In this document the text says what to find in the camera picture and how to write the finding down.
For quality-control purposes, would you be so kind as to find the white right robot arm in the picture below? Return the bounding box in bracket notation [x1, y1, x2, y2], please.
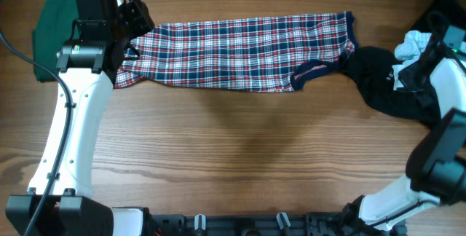
[352, 58, 465, 235]

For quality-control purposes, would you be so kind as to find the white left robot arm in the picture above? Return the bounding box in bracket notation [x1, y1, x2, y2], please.
[6, 0, 157, 235]

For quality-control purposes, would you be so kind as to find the white garment piece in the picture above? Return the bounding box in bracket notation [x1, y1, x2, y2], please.
[392, 31, 432, 90]

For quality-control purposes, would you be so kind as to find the black garment pile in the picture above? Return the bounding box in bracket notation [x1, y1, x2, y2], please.
[339, 0, 465, 127]

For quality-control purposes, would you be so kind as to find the plaid red blue shirt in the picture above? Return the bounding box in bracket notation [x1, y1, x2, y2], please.
[114, 12, 358, 93]

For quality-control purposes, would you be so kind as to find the folded green cloth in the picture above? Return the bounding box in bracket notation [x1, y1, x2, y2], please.
[32, 0, 78, 75]

